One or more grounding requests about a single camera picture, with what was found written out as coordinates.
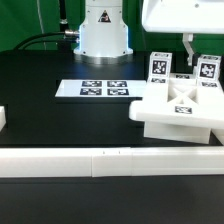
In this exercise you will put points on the white front fence wall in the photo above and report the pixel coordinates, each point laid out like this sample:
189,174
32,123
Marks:
110,162

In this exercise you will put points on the white left fence wall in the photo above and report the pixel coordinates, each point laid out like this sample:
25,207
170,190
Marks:
2,117

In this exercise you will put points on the white chair back frame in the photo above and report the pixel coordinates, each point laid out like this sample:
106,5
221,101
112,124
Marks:
188,102

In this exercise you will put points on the white fence wall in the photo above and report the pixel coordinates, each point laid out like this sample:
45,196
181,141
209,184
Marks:
2,117
110,162

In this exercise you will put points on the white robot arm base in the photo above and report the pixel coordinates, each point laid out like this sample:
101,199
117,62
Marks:
103,35

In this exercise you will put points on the white chair seat part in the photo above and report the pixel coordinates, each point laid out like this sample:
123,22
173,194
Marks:
181,133

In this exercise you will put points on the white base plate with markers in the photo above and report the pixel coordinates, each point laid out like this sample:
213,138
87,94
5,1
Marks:
72,88

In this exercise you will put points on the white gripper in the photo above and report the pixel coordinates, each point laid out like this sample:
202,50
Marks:
184,16

